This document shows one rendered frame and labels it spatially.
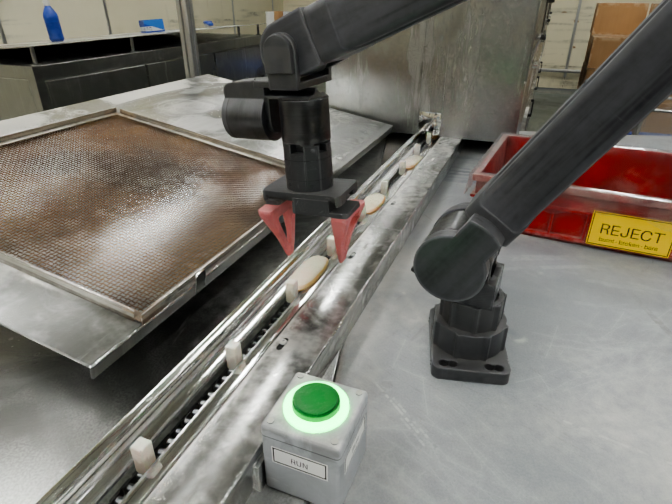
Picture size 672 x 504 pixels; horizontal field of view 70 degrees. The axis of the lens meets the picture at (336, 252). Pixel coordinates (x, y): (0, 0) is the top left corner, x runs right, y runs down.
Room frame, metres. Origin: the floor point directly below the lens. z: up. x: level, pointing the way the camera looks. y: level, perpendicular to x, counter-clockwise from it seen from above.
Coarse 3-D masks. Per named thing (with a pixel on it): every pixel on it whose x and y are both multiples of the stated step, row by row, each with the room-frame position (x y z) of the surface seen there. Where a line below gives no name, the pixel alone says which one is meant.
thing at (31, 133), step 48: (0, 144) 0.81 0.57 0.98; (48, 144) 0.85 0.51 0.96; (96, 144) 0.89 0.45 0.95; (144, 144) 0.92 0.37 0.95; (0, 192) 0.66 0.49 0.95; (48, 192) 0.68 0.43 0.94; (96, 192) 0.70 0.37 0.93; (192, 192) 0.75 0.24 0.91; (0, 240) 0.54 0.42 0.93; (96, 240) 0.57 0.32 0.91; (240, 240) 0.60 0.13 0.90; (144, 288) 0.48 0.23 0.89
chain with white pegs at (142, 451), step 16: (416, 144) 1.20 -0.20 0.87; (384, 192) 0.92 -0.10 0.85; (288, 288) 0.54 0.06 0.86; (288, 304) 0.53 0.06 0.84; (272, 320) 0.50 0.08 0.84; (256, 336) 0.46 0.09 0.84; (240, 352) 0.41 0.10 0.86; (192, 416) 0.35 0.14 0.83; (176, 432) 0.32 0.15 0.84; (144, 448) 0.28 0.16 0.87; (160, 448) 0.30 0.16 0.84; (144, 464) 0.27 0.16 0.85; (128, 480) 0.27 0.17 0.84
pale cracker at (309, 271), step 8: (320, 256) 0.63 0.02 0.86; (304, 264) 0.61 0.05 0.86; (312, 264) 0.60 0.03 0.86; (320, 264) 0.61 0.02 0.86; (296, 272) 0.58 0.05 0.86; (304, 272) 0.58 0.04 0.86; (312, 272) 0.58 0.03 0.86; (320, 272) 0.59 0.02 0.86; (304, 280) 0.56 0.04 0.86; (312, 280) 0.57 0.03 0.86; (304, 288) 0.55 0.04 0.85
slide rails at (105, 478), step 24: (432, 144) 1.27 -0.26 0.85; (312, 288) 0.55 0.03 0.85; (264, 312) 0.50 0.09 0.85; (288, 312) 0.50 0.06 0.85; (240, 336) 0.45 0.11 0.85; (264, 336) 0.45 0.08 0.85; (216, 360) 0.41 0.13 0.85; (192, 384) 0.37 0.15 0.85; (168, 408) 0.34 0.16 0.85; (144, 432) 0.31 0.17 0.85; (192, 432) 0.31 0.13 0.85; (120, 456) 0.29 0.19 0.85; (168, 456) 0.29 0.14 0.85; (96, 480) 0.26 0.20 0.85; (144, 480) 0.26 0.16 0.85
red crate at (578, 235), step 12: (540, 216) 0.77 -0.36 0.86; (552, 216) 0.76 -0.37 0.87; (564, 216) 0.76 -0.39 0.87; (576, 216) 0.75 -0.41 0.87; (588, 216) 0.74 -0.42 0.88; (528, 228) 0.78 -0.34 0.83; (540, 228) 0.77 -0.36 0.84; (552, 228) 0.76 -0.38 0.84; (564, 228) 0.76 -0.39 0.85; (576, 228) 0.75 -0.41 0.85; (588, 228) 0.73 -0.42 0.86; (564, 240) 0.75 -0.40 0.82; (576, 240) 0.74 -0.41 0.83; (624, 252) 0.71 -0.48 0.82
